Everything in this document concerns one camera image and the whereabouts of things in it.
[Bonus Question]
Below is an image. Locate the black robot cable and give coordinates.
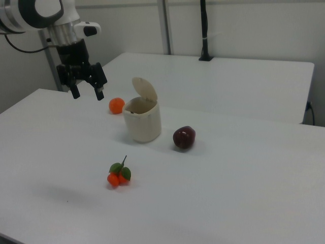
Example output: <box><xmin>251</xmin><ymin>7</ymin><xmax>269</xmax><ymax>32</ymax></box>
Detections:
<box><xmin>3</xmin><ymin>33</ymin><xmax>60</xmax><ymax>54</ymax></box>

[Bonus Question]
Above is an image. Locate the orange mandarin fruit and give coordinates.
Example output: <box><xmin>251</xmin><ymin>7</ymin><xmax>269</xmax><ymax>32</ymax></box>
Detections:
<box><xmin>109</xmin><ymin>97</ymin><xmax>126</xmax><ymax>115</ymax></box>

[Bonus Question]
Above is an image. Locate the dark red apple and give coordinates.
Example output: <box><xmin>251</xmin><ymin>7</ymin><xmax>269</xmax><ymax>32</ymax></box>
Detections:
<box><xmin>173</xmin><ymin>126</ymin><xmax>197</xmax><ymax>149</ymax></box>

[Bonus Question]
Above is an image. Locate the cream bin lid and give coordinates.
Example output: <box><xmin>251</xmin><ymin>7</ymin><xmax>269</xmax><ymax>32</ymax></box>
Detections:
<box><xmin>132</xmin><ymin>77</ymin><xmax>158</xmax><ymax>103</ymax></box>

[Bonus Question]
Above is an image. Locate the cream plastic garbage bin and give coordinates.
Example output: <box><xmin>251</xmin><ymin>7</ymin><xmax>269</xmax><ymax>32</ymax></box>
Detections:
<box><xmin>122</xmin><ymin>97</ymin><xmax>162</xmax><ymax>143</ymax></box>

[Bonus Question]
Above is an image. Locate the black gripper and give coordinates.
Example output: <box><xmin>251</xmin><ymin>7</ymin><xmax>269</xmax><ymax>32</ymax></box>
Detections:
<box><xmin>55</xmin><ymin>39</ymin><xmax>108</xmax><ymax>101</ymax></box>

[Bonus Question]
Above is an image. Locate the aluminium frame post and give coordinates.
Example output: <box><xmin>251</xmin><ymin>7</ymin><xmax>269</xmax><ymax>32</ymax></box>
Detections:
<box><xmin>156</xmin><ymin>0</ymin><xmax>175</xmax><ymax>55</ymax></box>

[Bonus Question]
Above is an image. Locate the small mandarin bunch with leaves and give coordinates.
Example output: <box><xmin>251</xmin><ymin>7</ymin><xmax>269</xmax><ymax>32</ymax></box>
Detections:
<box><xmin>107</xmin><ymin>155</ymin><xmax>132</xmax><ymax>188</ymax></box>

